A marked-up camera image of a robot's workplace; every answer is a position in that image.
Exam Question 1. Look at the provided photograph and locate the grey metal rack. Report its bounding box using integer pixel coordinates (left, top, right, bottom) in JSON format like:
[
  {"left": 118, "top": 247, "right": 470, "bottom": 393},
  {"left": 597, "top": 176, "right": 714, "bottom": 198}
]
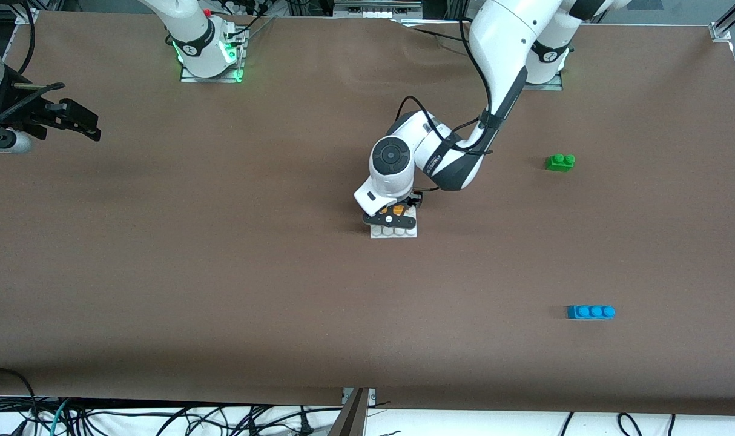
[{"left": 334, "top": 0, "right": 424, "bottom": 20}]

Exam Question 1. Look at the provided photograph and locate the blue three-stud block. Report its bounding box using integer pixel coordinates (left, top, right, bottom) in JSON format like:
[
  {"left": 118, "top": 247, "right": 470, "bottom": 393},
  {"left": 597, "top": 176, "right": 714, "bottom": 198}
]
[{"left": 567, "top": 305, "right": 616, "bottom": 320}]

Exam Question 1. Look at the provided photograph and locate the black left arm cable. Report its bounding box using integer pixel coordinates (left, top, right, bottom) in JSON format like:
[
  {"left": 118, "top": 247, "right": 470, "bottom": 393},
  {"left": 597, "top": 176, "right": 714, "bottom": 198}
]
[{"left": 397, "top": 17, "right": 496, "bottom": 157}]

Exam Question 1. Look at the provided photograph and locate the teal floor cable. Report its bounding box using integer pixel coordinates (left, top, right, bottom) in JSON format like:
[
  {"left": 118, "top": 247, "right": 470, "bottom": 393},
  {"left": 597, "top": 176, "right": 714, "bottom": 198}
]
[{"left": 48, "top": 398, "right": 73, "bottom": 436}]

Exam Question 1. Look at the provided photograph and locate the white studded base plate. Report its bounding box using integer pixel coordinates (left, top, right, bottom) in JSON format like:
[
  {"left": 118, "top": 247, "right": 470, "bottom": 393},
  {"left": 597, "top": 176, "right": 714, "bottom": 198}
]
[{"left": 370, "top": 206, "right": 418, "bottom": 239}]

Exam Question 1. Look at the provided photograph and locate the brown table cover sheet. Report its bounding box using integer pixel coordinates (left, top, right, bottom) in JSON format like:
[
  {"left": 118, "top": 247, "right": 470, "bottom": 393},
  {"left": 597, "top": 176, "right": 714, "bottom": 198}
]
[{"left": 0, "top": 12, "right": 735, "bottom": 418}]

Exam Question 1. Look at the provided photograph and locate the black base cable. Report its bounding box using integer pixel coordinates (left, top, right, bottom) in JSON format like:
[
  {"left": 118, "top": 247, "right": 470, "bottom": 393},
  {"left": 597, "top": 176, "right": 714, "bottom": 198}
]
[{"left": 225, "top": 3, "right": 277, "bottom": 43}]

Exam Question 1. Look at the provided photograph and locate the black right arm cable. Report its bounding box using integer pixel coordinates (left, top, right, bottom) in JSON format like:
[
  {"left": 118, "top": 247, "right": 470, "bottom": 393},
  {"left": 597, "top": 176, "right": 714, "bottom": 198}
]
[{"left": 0, "top": 0, "right": 67, "bottom": 125}]

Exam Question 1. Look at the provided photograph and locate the brown slanted post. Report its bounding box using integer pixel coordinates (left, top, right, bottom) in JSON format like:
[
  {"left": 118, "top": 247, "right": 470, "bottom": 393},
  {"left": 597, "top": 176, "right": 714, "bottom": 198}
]
[{"left": 328, "top": 388, "right": 369, "bottom": 436}]

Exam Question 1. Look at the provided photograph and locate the aluminium frame profile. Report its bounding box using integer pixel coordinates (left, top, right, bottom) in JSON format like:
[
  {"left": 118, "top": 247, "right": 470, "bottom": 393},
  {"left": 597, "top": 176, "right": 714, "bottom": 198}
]
[{"left": 710, "top": 0, "right": 735, "bottom": 42}]

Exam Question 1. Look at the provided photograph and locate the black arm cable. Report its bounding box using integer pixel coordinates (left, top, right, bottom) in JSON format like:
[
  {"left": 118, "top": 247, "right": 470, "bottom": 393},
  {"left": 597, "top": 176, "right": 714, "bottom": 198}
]
[
  {"left": 397, "top": 17, "right": 496, "bottom": 157},
  {"left": 0, "top": 0, "right": 67, "bottom": 125}
]

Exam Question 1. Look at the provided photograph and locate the black tabletop cable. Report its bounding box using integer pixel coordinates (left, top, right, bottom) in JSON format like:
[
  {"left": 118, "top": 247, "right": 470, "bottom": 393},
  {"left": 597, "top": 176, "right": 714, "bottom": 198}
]
[{"left": 411, "top": 26, "right": 481, "bottom": 44}]

